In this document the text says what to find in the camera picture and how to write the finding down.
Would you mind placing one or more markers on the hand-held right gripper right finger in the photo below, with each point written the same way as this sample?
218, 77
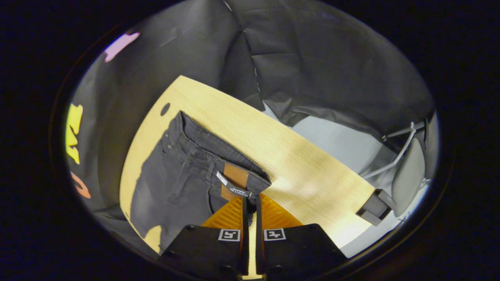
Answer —
259, 249

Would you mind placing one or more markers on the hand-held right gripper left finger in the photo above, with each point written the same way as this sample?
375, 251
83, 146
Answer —
245, 249

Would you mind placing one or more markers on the black jeans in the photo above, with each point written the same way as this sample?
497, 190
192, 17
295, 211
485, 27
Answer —
183, 175

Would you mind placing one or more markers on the black table grommet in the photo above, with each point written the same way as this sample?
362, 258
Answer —
165, 109

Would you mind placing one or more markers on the grey chair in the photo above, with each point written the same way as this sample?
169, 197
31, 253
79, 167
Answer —
408, 175

